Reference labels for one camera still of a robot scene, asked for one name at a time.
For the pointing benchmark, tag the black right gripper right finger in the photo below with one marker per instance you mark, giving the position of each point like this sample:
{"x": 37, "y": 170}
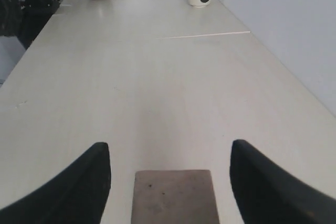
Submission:
{"x": 266, "y": 193}

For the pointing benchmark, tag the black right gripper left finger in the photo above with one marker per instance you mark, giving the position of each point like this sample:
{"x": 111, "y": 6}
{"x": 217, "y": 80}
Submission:
{"x": 76, "y": 195}

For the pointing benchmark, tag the small wooden cube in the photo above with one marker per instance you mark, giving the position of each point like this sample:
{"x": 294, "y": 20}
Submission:
{"x": 174, "y": 196}

